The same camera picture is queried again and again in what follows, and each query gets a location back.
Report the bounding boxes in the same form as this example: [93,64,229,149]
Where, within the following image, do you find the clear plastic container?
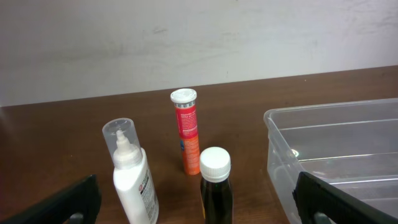
[264,98,397,223]

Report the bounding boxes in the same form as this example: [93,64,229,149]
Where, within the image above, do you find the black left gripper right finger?
[292,172,397,224]

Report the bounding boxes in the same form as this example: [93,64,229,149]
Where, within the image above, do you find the orange effervescent tablet tube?
[170,88,200,175]

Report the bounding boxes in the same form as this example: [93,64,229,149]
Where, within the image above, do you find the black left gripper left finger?
[1,174,101,224]

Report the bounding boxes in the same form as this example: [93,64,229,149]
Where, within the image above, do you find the dark bottle with white cap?
[200,147,233,224]

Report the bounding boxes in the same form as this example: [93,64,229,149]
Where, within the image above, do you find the white bottle with clear cap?
[102,118,159,224]

